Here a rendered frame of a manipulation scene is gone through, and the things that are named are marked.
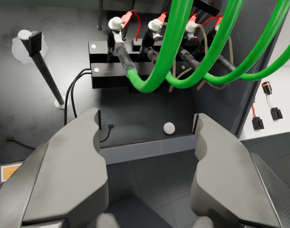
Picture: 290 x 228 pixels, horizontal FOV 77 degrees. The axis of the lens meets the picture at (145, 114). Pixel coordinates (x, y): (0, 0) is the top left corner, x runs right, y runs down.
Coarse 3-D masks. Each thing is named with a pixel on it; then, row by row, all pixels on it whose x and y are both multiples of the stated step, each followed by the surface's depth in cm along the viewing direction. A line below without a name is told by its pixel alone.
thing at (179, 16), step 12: (180, 0) 12; (192, 0) 12; (180, 12) 12; (168, 24) 13; (180, 24) 13; (168, 36) 13; (180, 36) 13; (168, 48) 14; (168, 60) 15; (132, 72) 26; (156, 72) 16; (132, 84) 25; (144, 84) 20; (156, 84) 18
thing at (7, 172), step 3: (3, 168) 37; (6, 168) 37; (9, 168) 37; (12, 168) 37; (15, 168) 37; (3, 171) 36; (6, 171) 36; (9, 171) 37; (12, 171) 37; (6, 174) 36; (9, 174) 37; (6, 177) 36
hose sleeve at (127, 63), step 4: (120, 48) 31; (124, 48) 32; (120, 52) 30; (124, 52) 30; (120, 56) 30; (124, 56) 29; (128, 56) 29; (120, 60) 30; (124, 60) 28; (128, 60) 28; (124, 64) 28; (128, 64) 27; (132, 64) 27; (124, 68) 27; (128, 68) 27; (132, 68) 27
